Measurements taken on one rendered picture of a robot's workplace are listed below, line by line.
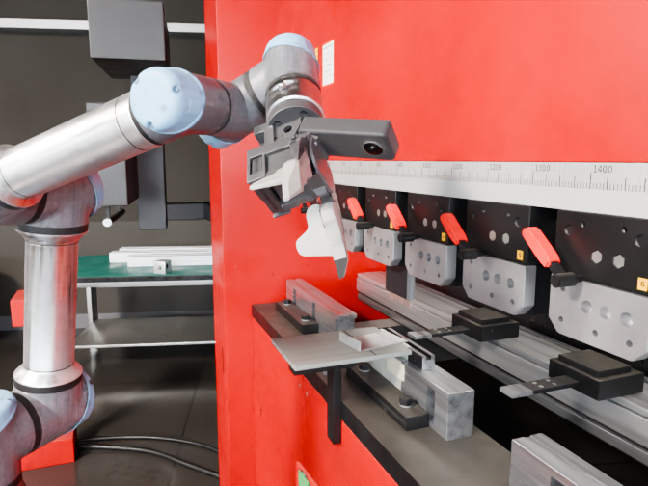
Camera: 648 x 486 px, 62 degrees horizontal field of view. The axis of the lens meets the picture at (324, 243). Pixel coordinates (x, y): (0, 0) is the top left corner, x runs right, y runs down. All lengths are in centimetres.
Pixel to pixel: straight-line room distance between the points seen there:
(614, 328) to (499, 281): 22
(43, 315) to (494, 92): 84
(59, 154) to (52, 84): 414
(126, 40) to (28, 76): 293
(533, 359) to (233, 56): 136
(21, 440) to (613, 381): 103
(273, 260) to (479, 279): 121
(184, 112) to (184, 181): 401
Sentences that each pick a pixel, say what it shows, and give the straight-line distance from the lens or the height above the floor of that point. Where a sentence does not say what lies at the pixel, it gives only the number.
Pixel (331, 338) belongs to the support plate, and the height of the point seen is 100.
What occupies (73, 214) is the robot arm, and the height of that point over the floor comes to 131.
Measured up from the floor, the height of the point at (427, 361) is 99.
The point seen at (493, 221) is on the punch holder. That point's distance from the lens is 89.
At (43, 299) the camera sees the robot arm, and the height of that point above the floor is 116.
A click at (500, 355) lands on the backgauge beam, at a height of 95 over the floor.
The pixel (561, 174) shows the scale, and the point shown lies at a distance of 78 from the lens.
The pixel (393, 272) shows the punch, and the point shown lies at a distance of 124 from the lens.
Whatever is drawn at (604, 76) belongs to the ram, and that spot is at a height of 150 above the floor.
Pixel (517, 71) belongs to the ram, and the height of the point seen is 153.
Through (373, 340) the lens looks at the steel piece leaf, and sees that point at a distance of 124.
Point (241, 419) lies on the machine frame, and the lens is 218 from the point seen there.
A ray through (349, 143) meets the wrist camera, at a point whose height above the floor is 142.
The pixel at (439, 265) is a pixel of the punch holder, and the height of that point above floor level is 121.
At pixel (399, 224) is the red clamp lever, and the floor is 128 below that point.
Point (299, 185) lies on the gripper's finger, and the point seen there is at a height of 138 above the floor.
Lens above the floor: 141
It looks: 9 degrees down
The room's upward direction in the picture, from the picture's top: straight up
